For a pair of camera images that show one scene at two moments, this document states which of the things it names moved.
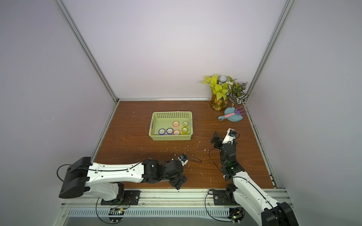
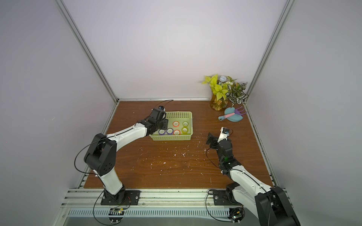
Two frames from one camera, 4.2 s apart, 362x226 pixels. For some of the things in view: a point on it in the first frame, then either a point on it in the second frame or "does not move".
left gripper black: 176,183 → 165,122
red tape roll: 176,124 does not move
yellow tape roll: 183,132 does not move
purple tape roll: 161,132 does not move
